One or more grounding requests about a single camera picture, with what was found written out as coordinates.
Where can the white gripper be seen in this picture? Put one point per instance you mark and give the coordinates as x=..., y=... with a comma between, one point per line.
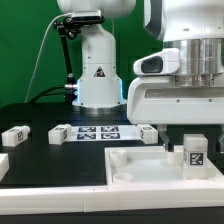
x=158, y=101

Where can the white square table top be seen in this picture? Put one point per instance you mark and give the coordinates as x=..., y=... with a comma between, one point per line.
x=150, y=164

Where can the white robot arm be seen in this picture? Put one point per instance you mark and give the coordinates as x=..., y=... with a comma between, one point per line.
x=134, y=29

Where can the white L-shaped fence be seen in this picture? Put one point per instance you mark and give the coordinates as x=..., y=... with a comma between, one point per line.
x=112, y=197

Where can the fiducial marker sheet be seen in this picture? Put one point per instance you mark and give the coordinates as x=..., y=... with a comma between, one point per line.
x=103, y=133

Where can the white block left edge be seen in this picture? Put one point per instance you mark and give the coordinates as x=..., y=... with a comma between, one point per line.
x=4, y=165

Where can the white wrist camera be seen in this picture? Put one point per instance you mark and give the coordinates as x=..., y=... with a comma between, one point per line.
x=165, y=62

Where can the black camera on stand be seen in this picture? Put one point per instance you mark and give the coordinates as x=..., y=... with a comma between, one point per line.
x=68, y=29

